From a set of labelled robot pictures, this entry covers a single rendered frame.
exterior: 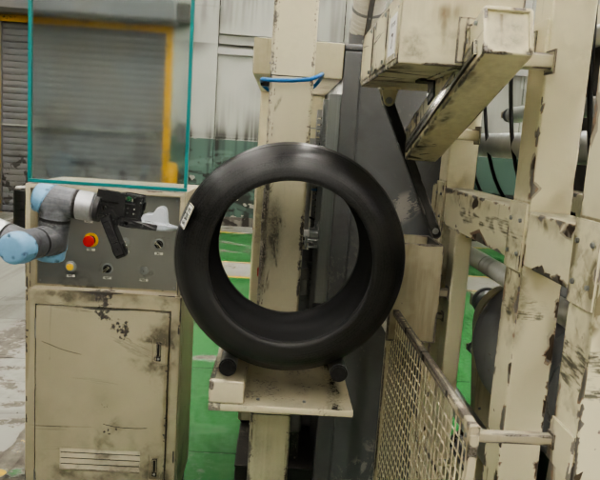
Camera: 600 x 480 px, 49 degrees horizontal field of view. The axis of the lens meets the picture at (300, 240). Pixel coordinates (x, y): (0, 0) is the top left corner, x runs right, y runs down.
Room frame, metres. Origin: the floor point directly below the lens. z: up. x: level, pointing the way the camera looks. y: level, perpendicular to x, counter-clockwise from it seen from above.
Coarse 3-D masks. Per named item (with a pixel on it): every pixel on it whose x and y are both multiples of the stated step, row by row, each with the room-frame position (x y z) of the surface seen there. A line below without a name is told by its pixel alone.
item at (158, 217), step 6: (156, 210) 1.63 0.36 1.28; (162, 210) 1.64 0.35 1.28; (144, 216) 1.63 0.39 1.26; (150, 216) 1.63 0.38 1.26; (156, 216) 1.63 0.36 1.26; (162, 216) 1.64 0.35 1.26; (144, 222) 1.63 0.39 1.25; (150, 222) 1.65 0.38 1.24; (156, 222) 1.63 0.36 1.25; (162, 222) 1.64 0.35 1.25; (162, 228) 1.63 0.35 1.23; (168, 228) 1.64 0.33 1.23; (174, 228) 1.65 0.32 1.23
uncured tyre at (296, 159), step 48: (288, 144) 1.60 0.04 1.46; (240, 192) 1.54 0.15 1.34; (336, 192) 1.55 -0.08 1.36; (384, 192) 1.61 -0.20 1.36; (192, 240) 1.54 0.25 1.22; (384, 240) 1.56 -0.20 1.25; (192, 288) 1.54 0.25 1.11; (384, 288) 1.56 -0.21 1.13; (240, 336) 1.54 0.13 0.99; (288, 336) 1.80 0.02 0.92; (336, 336) 1.55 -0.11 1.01
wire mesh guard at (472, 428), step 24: (408, 336) 1.66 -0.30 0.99; (384, 360) 1.97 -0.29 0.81; (432, 360) 1.44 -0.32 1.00; (384, 384) 1.97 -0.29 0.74; (384, 408) 1.95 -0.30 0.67; (432, 408) 1.39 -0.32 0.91; (456, 408) 1.18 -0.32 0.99; (384, 432) 1.89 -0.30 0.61; (432, 432) 1.35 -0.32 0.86; (456, 432) 1.20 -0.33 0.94; (384, 456) 1.86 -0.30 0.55; (408, 456) 1.56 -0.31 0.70; (432, 456) 1.34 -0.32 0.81; (456, 456) 1.17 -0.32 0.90
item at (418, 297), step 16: (416, 240) 2.08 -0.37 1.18; (432, 240) 2.01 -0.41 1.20; (416, 256) 1.89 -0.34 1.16; (432, 256) 1.89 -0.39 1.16; (416, 272) 1.89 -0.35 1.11; (432, 272) 1.89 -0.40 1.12; (400, 288) 1.89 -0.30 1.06; (416, 288) 1.89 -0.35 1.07; (432, 288) 1.89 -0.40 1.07; (400, 304) 1.89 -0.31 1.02; (416, 304) 1.89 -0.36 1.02; (432, 304) 1.89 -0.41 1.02; (416, 320) 1.89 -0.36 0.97; (432, 320) 1.89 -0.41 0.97; (400, 336) 1.89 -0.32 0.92; (432, 336) 1.89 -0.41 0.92
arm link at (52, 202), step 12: (36, 192) 1.61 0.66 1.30; (48, 192) 1.61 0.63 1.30; (60, 192) 1.62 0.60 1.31; (72, 192) 1.62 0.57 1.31; (36, 204) 1.61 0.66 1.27; (48, 204) 1.61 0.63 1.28; (60, 204) 1.61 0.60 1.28; (72, 204) 1.61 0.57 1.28; (48, 216) 1.61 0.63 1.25; (60, 216) 1.62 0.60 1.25; (72, 216) 1.62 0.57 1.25
